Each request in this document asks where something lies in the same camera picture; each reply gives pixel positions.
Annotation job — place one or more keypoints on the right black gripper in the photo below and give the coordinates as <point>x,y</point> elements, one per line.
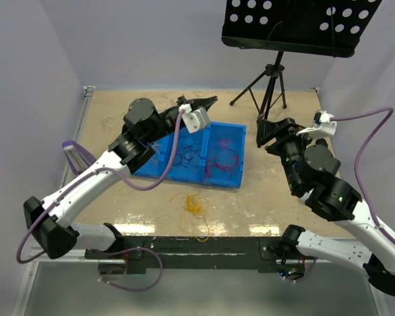
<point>267,130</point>

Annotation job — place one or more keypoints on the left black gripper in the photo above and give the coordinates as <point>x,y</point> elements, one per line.
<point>195,103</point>

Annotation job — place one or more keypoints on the blue three-compartment plastic bin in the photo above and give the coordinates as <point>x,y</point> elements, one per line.
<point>213,156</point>

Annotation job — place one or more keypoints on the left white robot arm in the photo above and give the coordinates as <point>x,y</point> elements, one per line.
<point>51,220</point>

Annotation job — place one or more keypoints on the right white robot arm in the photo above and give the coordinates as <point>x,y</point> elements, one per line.
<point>310,170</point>

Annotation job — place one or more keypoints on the black music stand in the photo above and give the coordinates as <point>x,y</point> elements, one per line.
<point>323,28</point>

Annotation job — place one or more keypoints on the purple metronome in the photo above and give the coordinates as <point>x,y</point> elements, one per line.
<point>79,158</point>

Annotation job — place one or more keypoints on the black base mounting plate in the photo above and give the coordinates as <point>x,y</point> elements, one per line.
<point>263,254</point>

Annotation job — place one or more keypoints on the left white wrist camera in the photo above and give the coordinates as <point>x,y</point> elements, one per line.
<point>194,121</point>

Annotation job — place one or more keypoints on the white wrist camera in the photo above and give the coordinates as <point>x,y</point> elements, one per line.
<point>194,121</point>
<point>323,126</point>

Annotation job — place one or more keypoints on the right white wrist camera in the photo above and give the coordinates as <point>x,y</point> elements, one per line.
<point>323,126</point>

